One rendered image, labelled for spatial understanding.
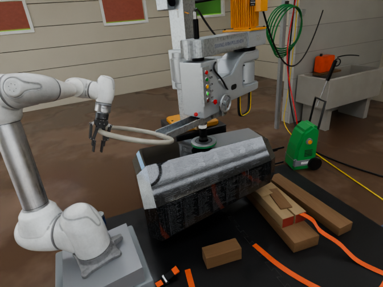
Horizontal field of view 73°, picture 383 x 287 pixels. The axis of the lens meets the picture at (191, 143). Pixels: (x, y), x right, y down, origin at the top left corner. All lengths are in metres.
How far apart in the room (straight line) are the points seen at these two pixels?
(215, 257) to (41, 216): 1.39
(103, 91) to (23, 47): 6.46
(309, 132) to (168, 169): 1.90
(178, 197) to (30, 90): 1.32
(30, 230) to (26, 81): 0.61
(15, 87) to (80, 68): 6.92
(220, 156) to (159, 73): 6.44
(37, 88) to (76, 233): 0.57
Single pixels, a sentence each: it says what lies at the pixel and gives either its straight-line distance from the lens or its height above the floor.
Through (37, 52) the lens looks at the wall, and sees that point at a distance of 7.93.
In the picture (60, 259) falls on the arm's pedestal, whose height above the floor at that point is 0.80.
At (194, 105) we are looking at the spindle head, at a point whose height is 1.22.
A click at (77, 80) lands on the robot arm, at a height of 1.56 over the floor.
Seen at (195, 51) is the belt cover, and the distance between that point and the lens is 1.91.
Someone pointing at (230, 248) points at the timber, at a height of 0.14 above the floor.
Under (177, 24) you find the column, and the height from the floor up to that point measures 1.79.
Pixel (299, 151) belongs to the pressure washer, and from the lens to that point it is 3.42.
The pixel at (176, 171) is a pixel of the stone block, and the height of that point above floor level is 0.75.
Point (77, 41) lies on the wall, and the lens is 7.92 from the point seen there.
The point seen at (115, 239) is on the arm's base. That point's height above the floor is 0.91.
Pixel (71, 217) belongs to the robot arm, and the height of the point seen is 1.13.
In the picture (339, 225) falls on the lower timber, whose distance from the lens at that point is 2.69.
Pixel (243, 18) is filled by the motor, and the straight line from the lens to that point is 2.45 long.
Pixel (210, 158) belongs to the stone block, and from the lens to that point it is 2.17.
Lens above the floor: 1.81
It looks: 25 degrees down
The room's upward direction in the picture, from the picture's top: 5 degrees counter-clockwise
